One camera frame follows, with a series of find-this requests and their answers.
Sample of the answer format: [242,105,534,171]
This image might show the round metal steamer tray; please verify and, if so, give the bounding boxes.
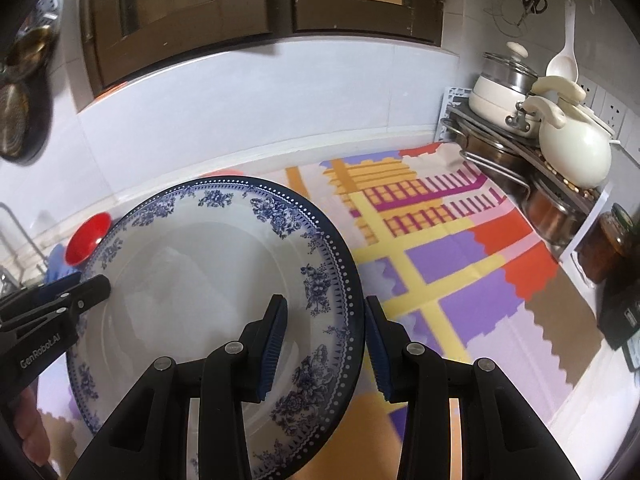
[27,0,63,36]

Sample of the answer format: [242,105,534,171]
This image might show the red bowl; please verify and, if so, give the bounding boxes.
[65,212,112,266]

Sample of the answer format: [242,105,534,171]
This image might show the white wall outlet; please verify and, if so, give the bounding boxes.
[575,82,628,136]

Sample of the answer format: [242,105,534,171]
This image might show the white plastic ladle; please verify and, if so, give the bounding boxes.
[545,2,581,83]

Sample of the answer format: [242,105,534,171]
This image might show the black countertop appliance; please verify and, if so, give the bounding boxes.
[597,267,640,351]

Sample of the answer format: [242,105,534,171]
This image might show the glass jar of sauce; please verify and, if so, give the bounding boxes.
[582,203,633,286]

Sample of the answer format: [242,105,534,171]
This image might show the dark brown window frame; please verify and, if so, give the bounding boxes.
[75,0,446,113]

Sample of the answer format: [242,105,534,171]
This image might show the colourful patchwork mat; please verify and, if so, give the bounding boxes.
[37,142,608,480]

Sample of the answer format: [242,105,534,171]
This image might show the metal corner shelf rack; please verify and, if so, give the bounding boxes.
[440,85,613,261]

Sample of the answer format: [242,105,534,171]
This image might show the black scissors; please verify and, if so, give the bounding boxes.
[516,0,548,28]

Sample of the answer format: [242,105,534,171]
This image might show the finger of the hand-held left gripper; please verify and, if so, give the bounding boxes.
[0,274,112,333]
[0,272,83,311]

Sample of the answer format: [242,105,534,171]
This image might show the white pot with glass lid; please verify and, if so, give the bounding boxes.
[470,40,546,133]

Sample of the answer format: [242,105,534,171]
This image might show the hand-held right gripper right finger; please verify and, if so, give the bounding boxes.
[365,295,581,480]

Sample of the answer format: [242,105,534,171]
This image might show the stainless steel pot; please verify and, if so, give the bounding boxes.
[525,175,586,246]
[462,127,531,196]

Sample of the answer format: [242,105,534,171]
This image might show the small brass saucepan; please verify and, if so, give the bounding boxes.
[5,22,58,83]

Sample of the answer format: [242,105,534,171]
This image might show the person's left hand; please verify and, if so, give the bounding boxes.
[10,387,53,467]

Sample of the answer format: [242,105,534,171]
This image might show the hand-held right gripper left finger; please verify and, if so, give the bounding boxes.
[67,294,289,480]

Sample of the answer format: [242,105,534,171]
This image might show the blue floral white plate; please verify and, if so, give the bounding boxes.
[66,176,367,480]

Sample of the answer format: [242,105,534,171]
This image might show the cream ceramic pot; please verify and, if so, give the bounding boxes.
[517,76,618,188]

